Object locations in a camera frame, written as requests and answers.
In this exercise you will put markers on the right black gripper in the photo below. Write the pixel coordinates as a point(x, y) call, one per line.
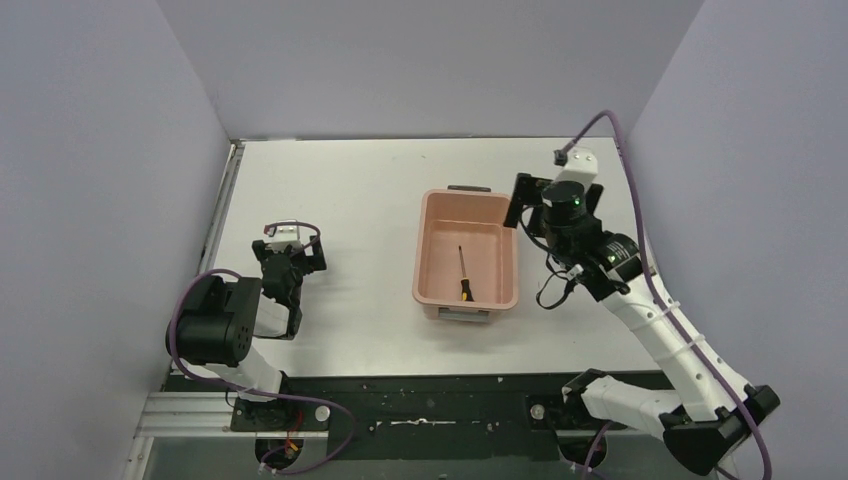
point(526, 193)

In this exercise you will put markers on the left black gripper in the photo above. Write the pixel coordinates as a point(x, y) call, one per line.
point(285, 263)

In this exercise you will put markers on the black yellow screwdriver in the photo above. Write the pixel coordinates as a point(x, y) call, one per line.
point(466, 291)

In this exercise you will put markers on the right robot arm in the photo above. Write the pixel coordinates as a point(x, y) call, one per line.
point(709, 409)

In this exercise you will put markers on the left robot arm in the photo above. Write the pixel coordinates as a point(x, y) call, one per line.
point(219, 320)

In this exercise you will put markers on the pink plastic bin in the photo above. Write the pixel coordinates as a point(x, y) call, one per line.
point(473, 218)

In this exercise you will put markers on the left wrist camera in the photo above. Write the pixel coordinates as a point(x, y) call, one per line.
point(282, 236)

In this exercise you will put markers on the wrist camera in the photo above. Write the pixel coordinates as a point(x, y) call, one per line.
point(578, 165)
point(282, 236)

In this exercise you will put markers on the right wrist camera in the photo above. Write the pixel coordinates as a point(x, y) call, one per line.
point(578, 165)

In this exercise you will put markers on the aluminium frame rail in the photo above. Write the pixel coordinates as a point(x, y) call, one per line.
point(156, 457)

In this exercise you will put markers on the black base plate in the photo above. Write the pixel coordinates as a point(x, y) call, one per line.
point(454, 417)

